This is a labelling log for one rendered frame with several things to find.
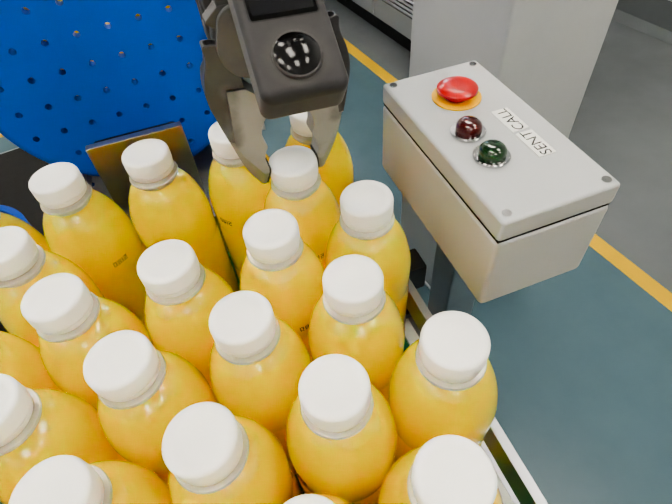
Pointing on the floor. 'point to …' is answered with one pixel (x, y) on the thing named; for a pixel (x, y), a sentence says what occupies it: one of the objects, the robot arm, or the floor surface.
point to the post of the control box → (448, 288)
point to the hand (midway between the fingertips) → (293, 166)
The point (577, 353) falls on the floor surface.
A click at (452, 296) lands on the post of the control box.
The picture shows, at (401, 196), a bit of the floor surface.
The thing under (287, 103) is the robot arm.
